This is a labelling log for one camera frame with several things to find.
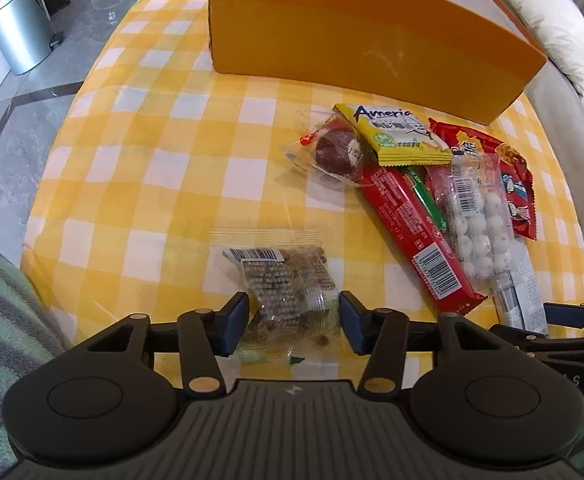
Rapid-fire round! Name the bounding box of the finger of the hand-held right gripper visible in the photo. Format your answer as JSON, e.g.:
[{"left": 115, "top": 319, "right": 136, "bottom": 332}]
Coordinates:
[
  {"left": 543, "top": 300, "right": 584, "bottom": 333},
  {"left": 488, "top": 324, "right": 584, "bottom": 361}
]

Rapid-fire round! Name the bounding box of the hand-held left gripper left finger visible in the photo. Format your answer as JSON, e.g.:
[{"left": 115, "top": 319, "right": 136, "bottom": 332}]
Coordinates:
[{"left": 72, "top": 291, "right": 250, "bottom": 395}]

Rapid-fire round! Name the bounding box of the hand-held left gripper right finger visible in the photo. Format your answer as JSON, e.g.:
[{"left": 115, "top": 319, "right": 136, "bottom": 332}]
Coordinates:
[{"left": 338, "top": 290, "right": 515, "bottom": 395}]

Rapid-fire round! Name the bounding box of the clear packet of brown snacks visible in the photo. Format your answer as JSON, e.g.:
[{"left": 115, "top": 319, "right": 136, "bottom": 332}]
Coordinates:
[{"left": 211, "top": 230, "right": 345, "bottom": 366}]

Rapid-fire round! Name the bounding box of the long red snack packet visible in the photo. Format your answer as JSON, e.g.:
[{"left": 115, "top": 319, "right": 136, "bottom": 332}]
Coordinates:
[{"left": 359, "top": 162, "right": 487, "bottom": 315}]

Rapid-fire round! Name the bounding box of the clear packet of white balls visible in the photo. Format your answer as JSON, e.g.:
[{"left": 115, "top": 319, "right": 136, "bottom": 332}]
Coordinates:
[{"left": 429, "top": 152, "right": 547, "bottom": 336}]

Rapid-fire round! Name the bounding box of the red cartoon snack packet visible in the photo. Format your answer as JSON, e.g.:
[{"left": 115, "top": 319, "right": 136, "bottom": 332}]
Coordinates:
[{"left": 428, "top": 119, "right": 537, "bottom": 241}]

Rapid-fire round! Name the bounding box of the clear packet with dark red snack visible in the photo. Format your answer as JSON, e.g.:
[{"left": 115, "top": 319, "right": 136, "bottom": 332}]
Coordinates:
[{"left": 280, "top": 114, "right": 373, "bottom": 187}]

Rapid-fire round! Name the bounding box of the yellow snack packet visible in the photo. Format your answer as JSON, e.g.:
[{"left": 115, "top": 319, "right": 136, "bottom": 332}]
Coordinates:
[{"left": 333, "top": 103, "right": 453, "bottom": 167}]

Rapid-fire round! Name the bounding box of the orange cardboard box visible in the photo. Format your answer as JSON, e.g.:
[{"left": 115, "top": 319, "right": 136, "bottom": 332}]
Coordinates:
[{"left": 207, "top": 0, "right": 548, "bottom": 126}]

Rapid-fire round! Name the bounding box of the narrow green snack packet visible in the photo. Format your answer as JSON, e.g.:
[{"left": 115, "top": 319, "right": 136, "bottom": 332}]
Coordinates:
[{"left": 404, "top": 165, "right": 447, "bottom": 231}]

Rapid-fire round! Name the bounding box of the beige sofa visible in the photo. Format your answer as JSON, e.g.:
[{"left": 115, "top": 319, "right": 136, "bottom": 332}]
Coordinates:
[{"left": 476, "top": 0, "right": 584, "bottom": 301}]

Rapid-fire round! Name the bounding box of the green striped clothing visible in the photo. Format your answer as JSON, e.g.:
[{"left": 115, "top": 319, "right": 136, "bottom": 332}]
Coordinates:
[{"left": 0, "top": 246, "right": 80, "bottom": 480}]

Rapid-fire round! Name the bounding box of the cream pillow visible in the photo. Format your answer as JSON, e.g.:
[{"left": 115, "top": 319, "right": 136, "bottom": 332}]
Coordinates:
[{"left": 492, "top": 0, "right": 584, "bottom": 111}]

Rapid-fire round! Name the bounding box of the grey metal trash bin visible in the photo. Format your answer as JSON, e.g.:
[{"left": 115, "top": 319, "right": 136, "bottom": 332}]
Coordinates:
[{"left": 0, "top": 0, "right": 55, "bottom": 76}]

